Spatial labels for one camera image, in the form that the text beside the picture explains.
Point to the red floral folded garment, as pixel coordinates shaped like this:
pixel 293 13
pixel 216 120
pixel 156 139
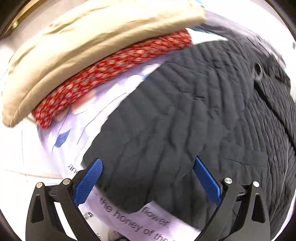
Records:
pixel 105 70

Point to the folded beige down jacket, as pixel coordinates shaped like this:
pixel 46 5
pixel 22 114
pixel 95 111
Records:
pixel 81 37

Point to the black quilted jacket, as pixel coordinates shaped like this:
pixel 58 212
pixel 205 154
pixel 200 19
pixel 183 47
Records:
pixel 198 129

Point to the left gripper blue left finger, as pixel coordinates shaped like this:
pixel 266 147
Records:
pixel 85 180

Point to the person's left hand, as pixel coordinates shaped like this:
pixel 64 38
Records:
pixel 116 236

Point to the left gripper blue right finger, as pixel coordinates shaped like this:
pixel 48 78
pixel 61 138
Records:
pixel 212 188

